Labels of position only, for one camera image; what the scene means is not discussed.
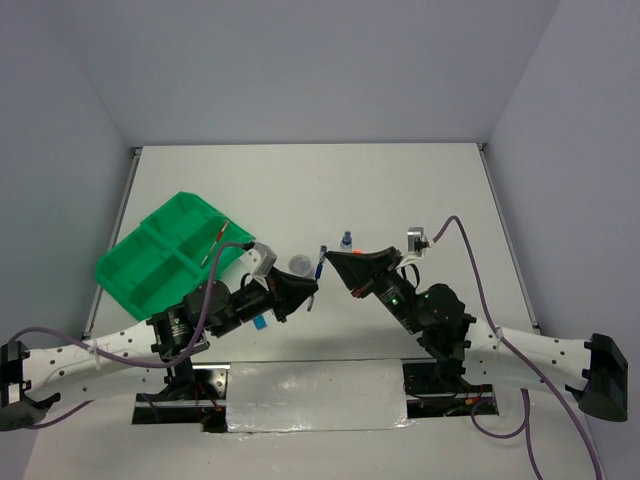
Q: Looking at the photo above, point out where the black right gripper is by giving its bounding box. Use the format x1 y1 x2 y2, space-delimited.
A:
325 246 423 334

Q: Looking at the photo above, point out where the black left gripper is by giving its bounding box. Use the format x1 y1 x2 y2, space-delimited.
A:
211 264 318 337

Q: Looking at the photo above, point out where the blue gel pen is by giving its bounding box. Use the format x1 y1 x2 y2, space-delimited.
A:
306 257 325 312

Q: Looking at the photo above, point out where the red gel pen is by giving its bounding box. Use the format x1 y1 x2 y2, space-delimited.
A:
200 219 231 268

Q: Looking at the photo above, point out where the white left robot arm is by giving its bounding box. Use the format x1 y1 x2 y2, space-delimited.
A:
1 269 318 431

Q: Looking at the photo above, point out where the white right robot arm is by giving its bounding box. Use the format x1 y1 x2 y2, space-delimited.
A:
326 247 628 422

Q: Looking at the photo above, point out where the clear blue spray bottle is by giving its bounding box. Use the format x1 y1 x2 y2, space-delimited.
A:
339 231 353 252

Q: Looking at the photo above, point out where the clear plastic bottle cap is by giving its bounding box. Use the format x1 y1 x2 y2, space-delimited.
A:
288 255 313 278

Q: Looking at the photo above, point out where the blue cap black highlighter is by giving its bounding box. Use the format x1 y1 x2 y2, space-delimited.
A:
253 315 267 330

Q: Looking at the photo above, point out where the green divided plastic tray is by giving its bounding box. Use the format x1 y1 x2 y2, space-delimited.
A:
95 192 254 321

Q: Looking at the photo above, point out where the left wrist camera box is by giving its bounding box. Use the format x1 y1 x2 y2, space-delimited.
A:
240 242 277 278

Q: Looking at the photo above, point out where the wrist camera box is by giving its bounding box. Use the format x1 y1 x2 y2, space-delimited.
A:
240 242 277 278
402 227 432 265

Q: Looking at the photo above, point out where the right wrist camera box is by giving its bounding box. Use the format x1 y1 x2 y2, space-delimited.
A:
402 227 432 265

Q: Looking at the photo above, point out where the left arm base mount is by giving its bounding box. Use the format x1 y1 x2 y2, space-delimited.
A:
131 360 231 434

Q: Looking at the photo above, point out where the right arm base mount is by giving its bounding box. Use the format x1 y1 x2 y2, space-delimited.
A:
401 357 498 420

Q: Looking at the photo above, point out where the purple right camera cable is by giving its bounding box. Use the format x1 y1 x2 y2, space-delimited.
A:
429 215 604 480

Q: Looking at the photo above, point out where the purple camera cable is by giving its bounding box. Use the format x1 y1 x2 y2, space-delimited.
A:
14 241 256 431
429 215 604 480

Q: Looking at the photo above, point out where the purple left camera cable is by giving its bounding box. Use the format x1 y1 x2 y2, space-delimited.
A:
14 241 256 431

